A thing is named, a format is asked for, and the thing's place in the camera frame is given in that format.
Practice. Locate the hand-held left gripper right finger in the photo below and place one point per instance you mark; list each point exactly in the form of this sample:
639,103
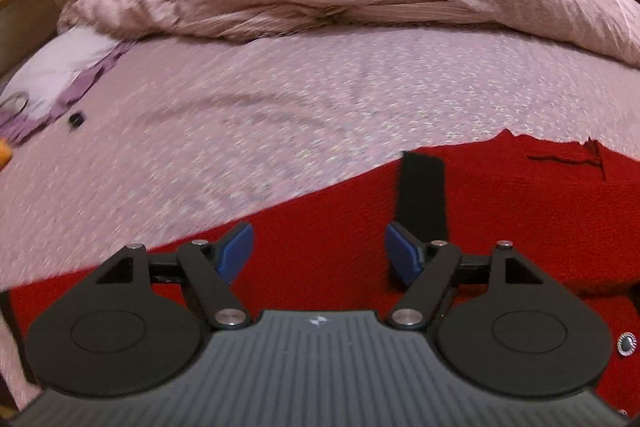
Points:
404,254

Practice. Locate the red knit sweater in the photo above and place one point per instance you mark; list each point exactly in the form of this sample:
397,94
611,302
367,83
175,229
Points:
500,217

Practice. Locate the pink floral bed sheet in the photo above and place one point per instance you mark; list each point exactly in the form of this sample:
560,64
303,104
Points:
300,107

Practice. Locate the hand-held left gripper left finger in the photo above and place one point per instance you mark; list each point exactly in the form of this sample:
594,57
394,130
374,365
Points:
234,252

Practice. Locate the orange cushion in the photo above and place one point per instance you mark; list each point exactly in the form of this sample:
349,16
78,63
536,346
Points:
4,154

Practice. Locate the lilac pillow with purple ruffle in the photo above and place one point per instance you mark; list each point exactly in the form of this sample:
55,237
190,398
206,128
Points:
55,67

